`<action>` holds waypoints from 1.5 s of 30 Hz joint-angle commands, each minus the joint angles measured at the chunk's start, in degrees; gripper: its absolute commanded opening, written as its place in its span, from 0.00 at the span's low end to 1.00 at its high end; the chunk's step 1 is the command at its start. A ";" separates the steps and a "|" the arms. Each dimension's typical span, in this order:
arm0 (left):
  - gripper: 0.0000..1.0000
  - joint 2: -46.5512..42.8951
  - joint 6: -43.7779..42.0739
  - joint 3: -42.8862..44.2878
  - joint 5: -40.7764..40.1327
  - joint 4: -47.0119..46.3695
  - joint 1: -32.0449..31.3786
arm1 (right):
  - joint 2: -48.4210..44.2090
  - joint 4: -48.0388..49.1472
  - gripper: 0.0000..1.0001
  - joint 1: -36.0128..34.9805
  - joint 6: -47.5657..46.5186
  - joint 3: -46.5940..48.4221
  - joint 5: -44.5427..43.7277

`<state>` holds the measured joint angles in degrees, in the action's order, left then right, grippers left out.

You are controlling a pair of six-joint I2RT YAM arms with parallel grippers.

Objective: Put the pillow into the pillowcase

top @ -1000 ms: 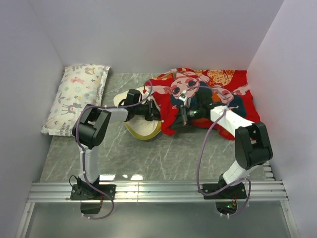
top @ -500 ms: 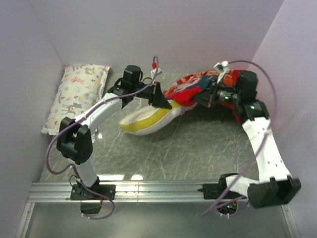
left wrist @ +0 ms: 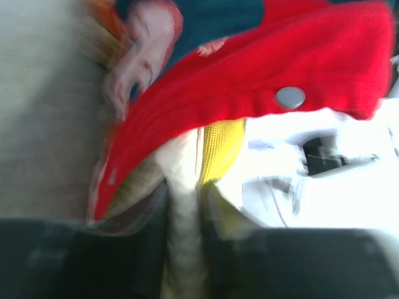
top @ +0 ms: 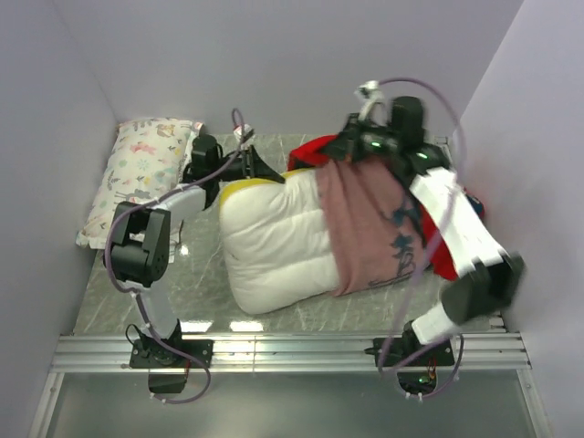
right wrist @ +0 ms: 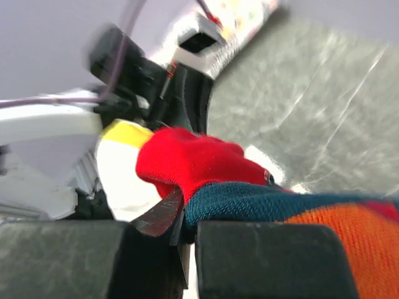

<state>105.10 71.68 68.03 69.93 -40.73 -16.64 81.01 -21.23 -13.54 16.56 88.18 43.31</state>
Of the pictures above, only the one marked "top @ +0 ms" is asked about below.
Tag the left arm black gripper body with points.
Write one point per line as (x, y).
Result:
(235, 170)

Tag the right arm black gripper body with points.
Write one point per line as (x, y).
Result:
(362, 140)

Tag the cream yellow-edged pillow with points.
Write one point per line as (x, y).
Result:
(276, 242)

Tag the red cartoon pillowcase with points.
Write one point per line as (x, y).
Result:
(377, 231)

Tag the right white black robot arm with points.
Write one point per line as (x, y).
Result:
(487, 275)

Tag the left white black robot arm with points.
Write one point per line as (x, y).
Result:
(138, 246)

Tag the floral patterned small pillow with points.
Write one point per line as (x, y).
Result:
(147, 161)

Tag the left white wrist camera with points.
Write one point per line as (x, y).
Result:
(243, 133)

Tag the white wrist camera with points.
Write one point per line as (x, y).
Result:
(371, 96)
(243, 133)

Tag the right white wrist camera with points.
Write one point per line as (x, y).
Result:
(371, 96)

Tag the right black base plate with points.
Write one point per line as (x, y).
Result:
(437, 354)

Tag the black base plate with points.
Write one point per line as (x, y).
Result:
(437, 354)
(149, 354)

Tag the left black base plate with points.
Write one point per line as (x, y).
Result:
(149, 354)

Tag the aluminium rail frame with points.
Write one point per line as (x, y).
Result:
(267, 384)

